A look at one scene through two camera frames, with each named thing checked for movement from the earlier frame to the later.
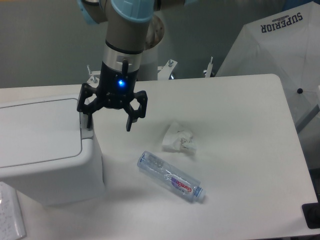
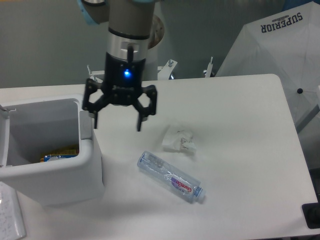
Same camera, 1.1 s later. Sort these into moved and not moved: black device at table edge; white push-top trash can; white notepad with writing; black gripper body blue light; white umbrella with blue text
Moved: white push-top trash can
Not moved: white notepad with writing; white umbrella with blue text; black device at table edge; black gripper body blue light
